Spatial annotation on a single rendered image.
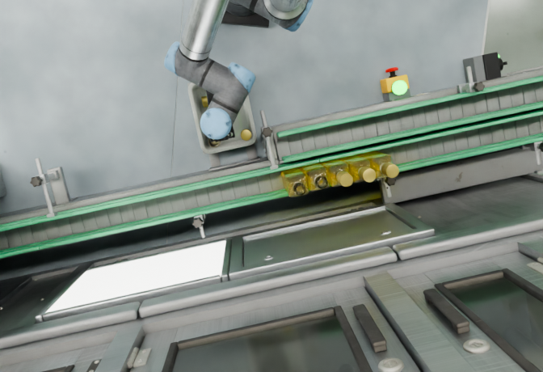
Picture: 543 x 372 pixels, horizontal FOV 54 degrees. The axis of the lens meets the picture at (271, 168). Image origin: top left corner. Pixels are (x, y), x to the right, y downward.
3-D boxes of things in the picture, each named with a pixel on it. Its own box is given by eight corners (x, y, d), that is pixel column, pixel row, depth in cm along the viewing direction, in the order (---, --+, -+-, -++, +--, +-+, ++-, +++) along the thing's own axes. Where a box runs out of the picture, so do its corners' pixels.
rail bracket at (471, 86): (455, 94, 159) (473, 93, 146) (451, 69, 158) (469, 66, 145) (467, 91, 159) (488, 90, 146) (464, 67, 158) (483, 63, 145)
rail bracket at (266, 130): (267, 166, 158) (270, 171, 145) (256, 111, 156) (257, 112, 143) (277, 164, 158) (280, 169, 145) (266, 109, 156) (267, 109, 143)
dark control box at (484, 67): (465, 83, 171) (477, 82, 163) (461, 59, 170) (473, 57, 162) (490, 78, 172) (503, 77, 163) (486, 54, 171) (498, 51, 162)
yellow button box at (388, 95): (383, 101, 171) (389, 101, 163) (378, 78, 170) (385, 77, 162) (404, 97, 171) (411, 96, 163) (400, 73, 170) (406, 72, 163)
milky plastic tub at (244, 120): (204, 153, 169) (202, 155, 161) (188, 83, 167) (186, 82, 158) (258, 141, 170) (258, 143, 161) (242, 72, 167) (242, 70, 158)
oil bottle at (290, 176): (284, 188, 159) (289, 200, 138) (279, 169, 158) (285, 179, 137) (301, 183, 159) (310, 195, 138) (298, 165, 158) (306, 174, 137)
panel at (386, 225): (84, 279, 149) (37, 329, 115) (82, 269, 149) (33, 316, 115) (394, 212, 151) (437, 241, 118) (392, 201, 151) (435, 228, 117)
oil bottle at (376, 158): (359, 171, 160) (376, 180, 138) (355, 153, 159) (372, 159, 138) (376, 167, 160) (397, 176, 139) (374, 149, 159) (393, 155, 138)
